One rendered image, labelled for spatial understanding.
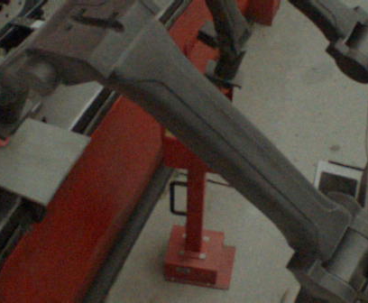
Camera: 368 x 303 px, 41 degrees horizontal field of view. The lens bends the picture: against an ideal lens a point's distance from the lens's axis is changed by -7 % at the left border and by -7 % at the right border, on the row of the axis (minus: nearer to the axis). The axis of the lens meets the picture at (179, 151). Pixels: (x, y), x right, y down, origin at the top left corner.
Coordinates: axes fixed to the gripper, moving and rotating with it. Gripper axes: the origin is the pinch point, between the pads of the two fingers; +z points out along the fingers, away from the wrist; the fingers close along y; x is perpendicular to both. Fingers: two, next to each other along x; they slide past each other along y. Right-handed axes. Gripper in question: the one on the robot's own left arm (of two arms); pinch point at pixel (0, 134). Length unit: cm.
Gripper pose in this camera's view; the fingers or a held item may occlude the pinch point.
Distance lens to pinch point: 107.7
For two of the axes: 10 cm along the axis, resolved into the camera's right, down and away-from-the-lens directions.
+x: 8.2, 5.7, 1.1
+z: -4.3, 4.7, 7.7
